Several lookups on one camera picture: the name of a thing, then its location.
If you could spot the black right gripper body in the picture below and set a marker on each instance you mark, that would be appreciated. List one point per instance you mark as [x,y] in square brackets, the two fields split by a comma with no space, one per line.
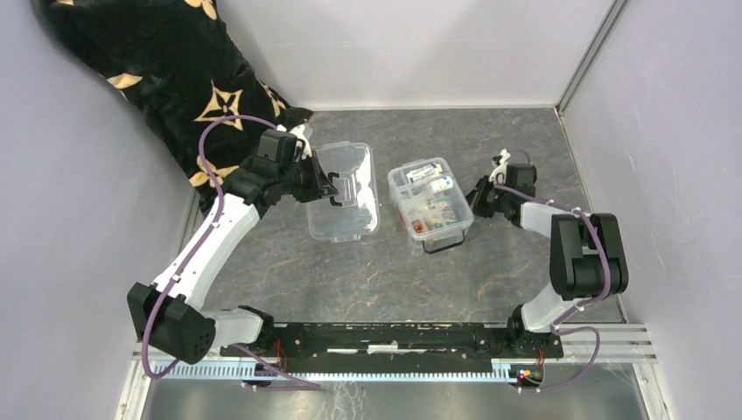
[488,199]

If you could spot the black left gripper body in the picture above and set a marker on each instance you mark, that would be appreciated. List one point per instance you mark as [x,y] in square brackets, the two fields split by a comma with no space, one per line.
[303,179]

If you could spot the clear box lid black handle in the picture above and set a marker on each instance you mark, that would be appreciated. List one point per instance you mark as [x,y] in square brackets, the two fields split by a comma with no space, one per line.
[354,211]

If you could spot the clear plastic storage box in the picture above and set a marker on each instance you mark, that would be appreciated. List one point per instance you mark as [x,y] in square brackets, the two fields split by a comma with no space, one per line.
[432,206]

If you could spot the white blue sachet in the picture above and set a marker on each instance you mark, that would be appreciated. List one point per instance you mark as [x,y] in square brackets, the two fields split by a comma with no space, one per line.
[423,172]

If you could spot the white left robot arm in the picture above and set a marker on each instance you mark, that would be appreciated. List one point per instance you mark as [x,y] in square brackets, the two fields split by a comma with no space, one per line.
[167,313]

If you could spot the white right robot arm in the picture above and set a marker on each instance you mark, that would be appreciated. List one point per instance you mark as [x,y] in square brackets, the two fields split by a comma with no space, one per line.
[587,260]

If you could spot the black floral plush blanket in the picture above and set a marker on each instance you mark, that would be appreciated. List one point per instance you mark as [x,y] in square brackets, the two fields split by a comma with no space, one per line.
[176,64]

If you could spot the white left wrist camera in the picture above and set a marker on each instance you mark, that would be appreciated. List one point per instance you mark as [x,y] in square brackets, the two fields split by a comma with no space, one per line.
[303,148]

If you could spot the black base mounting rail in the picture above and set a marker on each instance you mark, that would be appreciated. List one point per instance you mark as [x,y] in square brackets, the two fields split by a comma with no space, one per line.
[440,347]

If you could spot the white slotted cable duct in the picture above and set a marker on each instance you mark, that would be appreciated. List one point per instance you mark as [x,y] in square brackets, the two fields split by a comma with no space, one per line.
[252,371]

